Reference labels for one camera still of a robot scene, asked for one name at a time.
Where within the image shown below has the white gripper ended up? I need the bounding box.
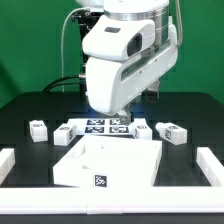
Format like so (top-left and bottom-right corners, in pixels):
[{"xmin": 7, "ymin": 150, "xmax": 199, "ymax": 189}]
[{"xmin": 86, "ymin": 24, "xmax": 178, "ymax": 125}]

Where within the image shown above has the white square table top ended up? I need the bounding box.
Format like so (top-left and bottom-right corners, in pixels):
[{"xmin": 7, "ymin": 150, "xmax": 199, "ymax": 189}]
[{"xmin": 53, "ymin": 135, "xmax": 162, "ymax": 189}]

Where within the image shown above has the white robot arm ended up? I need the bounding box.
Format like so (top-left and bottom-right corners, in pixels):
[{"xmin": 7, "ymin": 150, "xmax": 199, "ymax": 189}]
[{"xmin": 76, "ymin": 0, "xmax": 182, "ymax": 125}]

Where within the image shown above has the white sheet with markers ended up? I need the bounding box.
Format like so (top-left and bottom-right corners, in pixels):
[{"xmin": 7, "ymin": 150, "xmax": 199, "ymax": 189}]
[{"xmin": 68, "ymin": 118, "xmax": 147, "ymax": 135}]

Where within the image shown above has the black cable bundle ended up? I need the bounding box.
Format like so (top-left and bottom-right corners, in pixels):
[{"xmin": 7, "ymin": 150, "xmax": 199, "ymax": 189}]
[{"xmin": 41, "ymin": 75, "xmax": 88, "ymax": 93}]

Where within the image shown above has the white front fence rail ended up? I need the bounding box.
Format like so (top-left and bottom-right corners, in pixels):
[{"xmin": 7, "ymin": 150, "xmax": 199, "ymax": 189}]
[{"xmin": 0, "ymin": 187, "xmax": 224, "ymax": 215}]

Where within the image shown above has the white fence rail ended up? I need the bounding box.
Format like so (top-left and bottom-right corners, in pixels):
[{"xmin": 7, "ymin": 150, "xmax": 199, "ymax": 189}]
[
  {"xmin": 0, "ymin": 187, "xmax": 224, "ymax": 215},
  {"xmin": 196, "ymin": 147, "xmax": 224, "ymax": 187},
  {"xmin": 0, "ymin": 148, "xmax": 15, "ymax": 185}
]

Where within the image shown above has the white right fence rail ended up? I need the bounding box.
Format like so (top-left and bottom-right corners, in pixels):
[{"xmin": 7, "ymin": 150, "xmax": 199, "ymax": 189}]
[{"xmin": 196, "ymin": 147, "xmax": 224, "ymax": 187}]

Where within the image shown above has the grey cable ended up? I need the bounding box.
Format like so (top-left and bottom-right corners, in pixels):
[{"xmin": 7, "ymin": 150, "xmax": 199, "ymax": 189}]
[{"xmin": 60, "ymin": 7, "xmax": 88, "ymax": 93}]

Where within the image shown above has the white left fence rail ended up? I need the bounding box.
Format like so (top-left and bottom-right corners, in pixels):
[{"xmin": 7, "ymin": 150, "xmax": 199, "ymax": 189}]
[{"xmin": 0, "ymin": 148, "xmax": 15, "ymax": 185}]

